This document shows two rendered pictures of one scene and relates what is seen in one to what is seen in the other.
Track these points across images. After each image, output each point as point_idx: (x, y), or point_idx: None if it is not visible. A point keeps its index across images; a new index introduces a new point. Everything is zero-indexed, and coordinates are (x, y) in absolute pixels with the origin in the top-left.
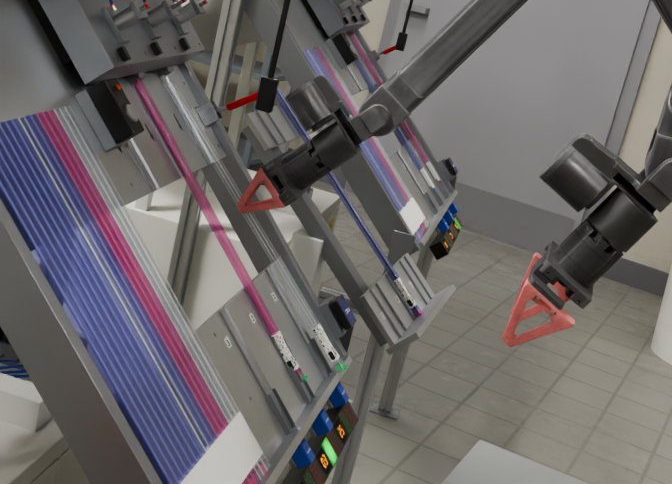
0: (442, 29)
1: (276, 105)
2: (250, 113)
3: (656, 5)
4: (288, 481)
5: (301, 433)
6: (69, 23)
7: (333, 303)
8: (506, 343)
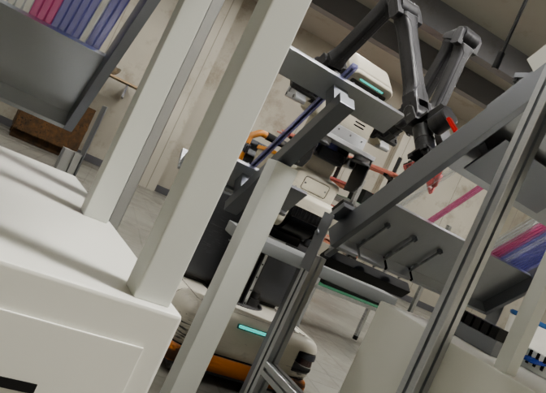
0: (422, 68)
1: (354, 84)
2: (399, 111)
3: (368, 33)
4: (398, 283)
5: None
6: None
7: (353, 206)
8: (431, 193)
